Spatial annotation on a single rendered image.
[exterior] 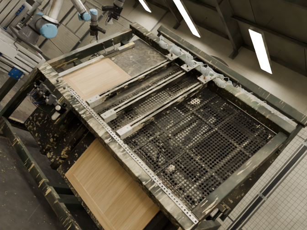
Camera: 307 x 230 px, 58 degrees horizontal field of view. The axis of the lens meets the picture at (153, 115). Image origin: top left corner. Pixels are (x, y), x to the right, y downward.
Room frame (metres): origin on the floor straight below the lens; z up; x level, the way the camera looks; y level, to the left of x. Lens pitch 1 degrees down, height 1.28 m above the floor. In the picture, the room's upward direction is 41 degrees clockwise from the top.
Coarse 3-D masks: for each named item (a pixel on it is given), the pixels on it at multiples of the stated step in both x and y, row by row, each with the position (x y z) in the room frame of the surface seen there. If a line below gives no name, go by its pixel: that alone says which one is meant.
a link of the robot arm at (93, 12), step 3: (90, 9) 2.80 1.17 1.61; (93, 9) 2.80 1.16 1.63; (90, 12) 2.78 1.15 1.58; (93, 12) 2.77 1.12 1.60; (96, 12) 2.79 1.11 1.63; (90, 15) 2.78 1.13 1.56; (93, 15) 2.79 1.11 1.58; (96, 15) 2.81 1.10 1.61; (93, 18) 2.81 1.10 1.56; (96, 18) 2.83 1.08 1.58; (93, 21) 2.84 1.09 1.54
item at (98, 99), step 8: (168, 56) 2.97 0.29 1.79; (176, 56) 2.97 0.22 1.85; (160, 64) 2.94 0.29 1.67; (168, 64) 2.97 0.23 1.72; (144, 72) 2.83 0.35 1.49; (152, 72) 2.85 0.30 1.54; (128, 80) 2.73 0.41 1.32; (136, 80) 2.75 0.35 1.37; (112, 88) 2.64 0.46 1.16; (120, 88) 2.65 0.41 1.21; (128, 88) 2.74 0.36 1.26; (96, 96) 2.55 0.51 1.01; (104, 96) 2.56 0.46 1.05; (112, 96) 2.64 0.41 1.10; (88, 104) 2.51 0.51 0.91; (96, 104) 2.55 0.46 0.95
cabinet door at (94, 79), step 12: (108, 60) 3.02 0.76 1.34; (84, 72) 2.87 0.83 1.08; (96, 72) 2.87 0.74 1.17; (108, 72) 2.88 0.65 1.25; (120, 72) 2.89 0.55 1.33; (72, 84) 2.72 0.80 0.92; (84, 84) 2.74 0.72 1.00; (96, 84) 2.74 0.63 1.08; (108, 84) 2.75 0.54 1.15; (84, 96) 2.62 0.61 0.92
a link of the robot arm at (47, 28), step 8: (56, 0) 1.95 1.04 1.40; (48, 8) 1.97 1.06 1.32; (56, 8) 1.97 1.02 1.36; (48, 16) 1.98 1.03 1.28; (56, 16) 2.01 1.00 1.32; (40, 24) 2.00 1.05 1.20; (48, 24) 1.97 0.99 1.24; (56, 24) 2.03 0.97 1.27; (40, 32) 2.01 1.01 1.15; (48, 32) 2.01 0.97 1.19; (56, 32) 2.04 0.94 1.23
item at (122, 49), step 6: (132, 42) 3.23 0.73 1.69; (120, 48) 3.14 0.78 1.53; (126, 48) 3.18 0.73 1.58; (114, 54) 3.10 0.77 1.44; (90, 60) 2.97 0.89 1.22; (96, 60) 2.97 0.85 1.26; (78, 66) 2.89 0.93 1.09; (84, 66) 2.90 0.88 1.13; (66, 72) 2.82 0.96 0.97; (72, 72) 2.84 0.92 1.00
